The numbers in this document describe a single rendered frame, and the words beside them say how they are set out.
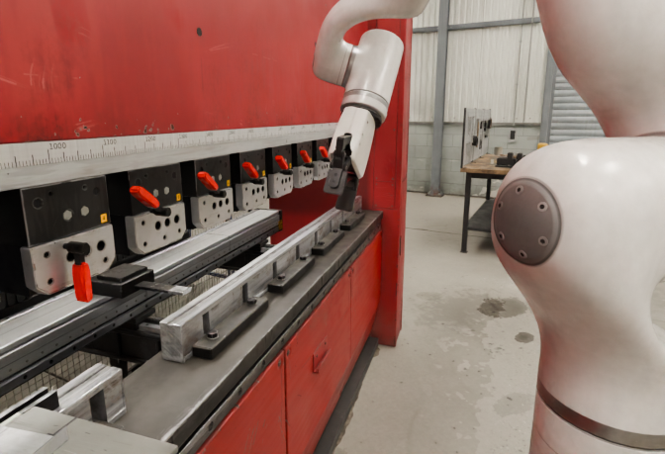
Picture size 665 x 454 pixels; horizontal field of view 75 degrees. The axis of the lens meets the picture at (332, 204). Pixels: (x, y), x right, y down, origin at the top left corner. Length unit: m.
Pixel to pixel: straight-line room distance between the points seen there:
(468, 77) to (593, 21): 7.52
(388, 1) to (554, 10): 0.34
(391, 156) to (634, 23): 2.17
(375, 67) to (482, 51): 7.16
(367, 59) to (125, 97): 0.44
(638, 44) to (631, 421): 0.29
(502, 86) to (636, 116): 7.39
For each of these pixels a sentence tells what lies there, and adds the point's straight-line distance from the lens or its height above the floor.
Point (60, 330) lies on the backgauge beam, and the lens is 1.20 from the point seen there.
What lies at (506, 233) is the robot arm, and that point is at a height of 1.35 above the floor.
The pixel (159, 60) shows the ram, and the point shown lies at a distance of 0.96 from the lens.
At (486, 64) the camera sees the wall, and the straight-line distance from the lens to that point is 7.88.
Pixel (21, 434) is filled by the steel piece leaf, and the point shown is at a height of 1.00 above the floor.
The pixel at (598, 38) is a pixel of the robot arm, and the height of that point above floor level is 1.50.
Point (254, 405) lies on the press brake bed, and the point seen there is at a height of 0.72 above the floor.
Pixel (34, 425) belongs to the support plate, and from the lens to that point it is 0.82.
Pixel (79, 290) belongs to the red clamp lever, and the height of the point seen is 1.17.
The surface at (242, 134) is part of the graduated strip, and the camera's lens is 1.21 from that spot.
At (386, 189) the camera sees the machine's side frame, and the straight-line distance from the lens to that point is 2.56.
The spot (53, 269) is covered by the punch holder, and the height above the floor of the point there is 1.21.
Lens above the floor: 1.44
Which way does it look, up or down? 12 degrees down
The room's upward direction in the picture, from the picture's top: straight up
